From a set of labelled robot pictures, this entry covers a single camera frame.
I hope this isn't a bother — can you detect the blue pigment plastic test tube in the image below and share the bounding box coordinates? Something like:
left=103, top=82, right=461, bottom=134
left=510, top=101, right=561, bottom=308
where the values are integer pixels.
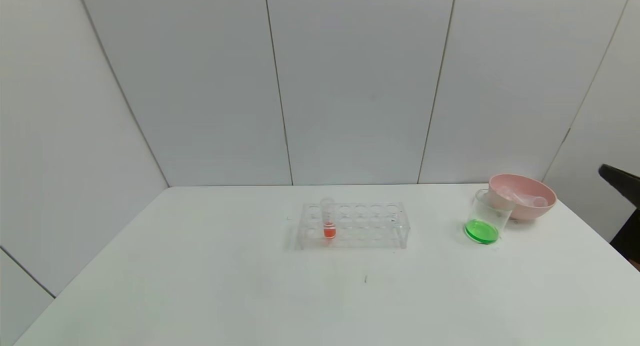
left=515, top=192, right=549, bottom=208

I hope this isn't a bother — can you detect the orange pigment plastic test tube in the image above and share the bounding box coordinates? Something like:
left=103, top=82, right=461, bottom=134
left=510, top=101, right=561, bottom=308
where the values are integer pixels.
left=320, top=197, right=337, bottom=239

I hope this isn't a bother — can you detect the clear acrylic test tube rack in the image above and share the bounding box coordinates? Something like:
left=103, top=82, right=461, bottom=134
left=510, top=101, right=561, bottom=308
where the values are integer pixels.
left=298, top=200, right=411, bottom=250

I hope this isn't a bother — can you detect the clear glass beaker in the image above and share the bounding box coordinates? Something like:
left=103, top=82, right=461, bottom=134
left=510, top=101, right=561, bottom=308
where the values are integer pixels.
left=464, top=188, right=516, bottom=245

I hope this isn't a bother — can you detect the pink plastic bowl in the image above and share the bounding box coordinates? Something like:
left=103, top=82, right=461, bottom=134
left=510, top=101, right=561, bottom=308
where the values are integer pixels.
left=488, top=174, right=558, bottom=222

